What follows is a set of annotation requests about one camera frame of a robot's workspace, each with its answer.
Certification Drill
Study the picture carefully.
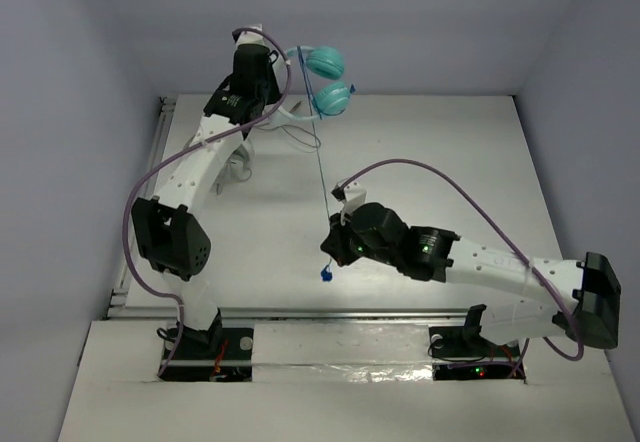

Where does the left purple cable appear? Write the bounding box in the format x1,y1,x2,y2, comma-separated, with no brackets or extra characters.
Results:
122,26,294,378

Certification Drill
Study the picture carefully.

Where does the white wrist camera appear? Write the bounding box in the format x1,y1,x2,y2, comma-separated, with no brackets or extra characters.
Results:
232,23,266,48
331,182,367,225

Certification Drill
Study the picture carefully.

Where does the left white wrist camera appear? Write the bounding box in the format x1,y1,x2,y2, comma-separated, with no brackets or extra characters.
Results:
232,23,266,48

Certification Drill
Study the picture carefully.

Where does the blue headphone cable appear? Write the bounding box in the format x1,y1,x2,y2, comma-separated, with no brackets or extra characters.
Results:
295,45,357,283

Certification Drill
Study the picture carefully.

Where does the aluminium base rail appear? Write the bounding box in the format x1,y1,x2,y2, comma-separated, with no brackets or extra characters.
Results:
157,317,527,383

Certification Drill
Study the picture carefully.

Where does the teal over-ear headphones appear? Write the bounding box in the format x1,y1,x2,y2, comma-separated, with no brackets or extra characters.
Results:
277,46,355,122

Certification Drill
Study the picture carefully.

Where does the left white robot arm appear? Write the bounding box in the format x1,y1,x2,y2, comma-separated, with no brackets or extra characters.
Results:
126,42,283,356

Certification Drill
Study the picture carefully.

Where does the white over-ear headphones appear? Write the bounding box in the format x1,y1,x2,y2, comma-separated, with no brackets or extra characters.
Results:
214,139,255,195

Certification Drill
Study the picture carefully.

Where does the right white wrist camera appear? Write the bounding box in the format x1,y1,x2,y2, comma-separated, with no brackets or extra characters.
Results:
331,182,367,225

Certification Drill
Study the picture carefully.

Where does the grey headphone cable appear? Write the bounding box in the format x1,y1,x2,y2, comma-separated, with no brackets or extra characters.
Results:
269,100,322,156

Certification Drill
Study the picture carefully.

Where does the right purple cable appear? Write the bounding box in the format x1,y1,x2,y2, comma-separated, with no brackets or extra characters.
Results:
339,159,585,378

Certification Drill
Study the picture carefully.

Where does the purple cable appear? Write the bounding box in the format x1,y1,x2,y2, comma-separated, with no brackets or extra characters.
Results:
339,159,585,378
122,26,294,378

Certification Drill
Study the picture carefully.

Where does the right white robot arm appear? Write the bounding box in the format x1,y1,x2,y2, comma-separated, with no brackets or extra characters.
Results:
320,203,621,355

